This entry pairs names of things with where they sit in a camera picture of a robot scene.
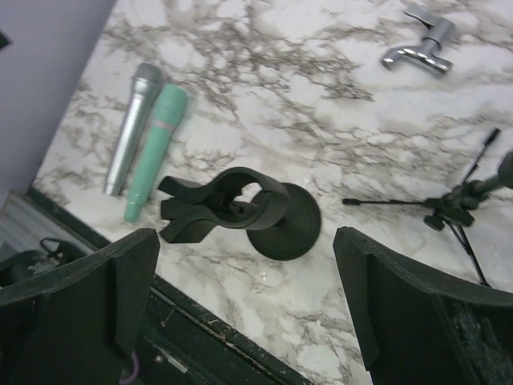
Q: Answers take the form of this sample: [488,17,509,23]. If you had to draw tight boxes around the black tripod shock-mount stand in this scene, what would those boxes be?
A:
[342,128,512,287]

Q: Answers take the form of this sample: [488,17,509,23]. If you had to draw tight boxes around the teal microphone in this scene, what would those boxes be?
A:
[123,84,188,223]

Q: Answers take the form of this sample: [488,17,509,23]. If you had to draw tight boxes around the chrome faucet tap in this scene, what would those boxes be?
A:
[381,3,457,75]

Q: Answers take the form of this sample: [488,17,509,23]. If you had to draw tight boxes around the black round-base mic stand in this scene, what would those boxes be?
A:
[158,167,321,261]

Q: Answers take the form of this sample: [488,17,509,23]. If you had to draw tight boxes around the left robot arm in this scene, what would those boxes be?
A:
[1,237,87,287]

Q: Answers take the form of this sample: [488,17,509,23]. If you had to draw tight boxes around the grey mesh microphone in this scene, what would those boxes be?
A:
[103,63,164,196]

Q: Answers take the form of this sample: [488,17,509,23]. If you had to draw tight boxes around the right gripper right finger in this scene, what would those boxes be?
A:
[333,227,512,384]

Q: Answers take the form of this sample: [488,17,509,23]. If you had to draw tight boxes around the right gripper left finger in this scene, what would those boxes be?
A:
[1,229,160,384]

